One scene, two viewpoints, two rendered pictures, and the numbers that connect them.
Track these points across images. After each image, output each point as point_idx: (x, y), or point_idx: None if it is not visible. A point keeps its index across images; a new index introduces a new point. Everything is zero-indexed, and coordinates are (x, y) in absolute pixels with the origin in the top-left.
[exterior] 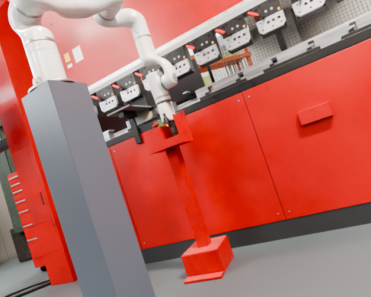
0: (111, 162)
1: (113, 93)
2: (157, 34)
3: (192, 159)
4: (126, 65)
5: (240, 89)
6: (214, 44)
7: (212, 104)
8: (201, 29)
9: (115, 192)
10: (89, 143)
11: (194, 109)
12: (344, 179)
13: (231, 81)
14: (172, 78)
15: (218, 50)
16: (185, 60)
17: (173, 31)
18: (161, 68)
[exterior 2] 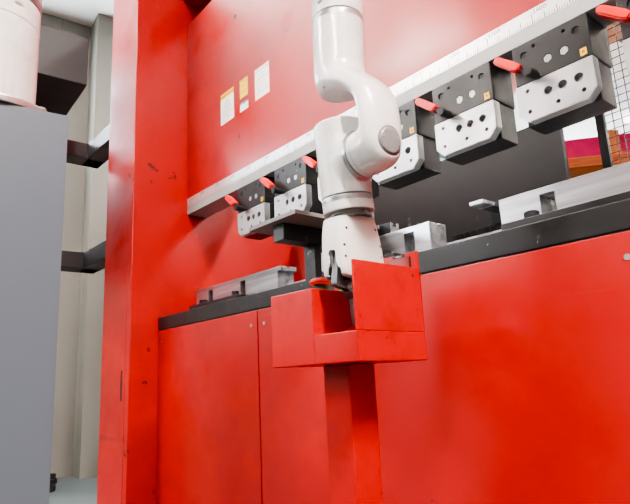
0: (48, 374)
1: (306, 178)
2: (430, 31)
3: (434, 414)
4: (345, 110)
5: None
6: (586, 57)
7: (529, 252)
8: (554, 10)
9: (14, 484)
10: None
11: (469, 256)
12: None
13: (626, 186)
14: (375, 142)
15: (597, 77)
16: (488, 107)
17: (472, 21)
18: (425, 124)
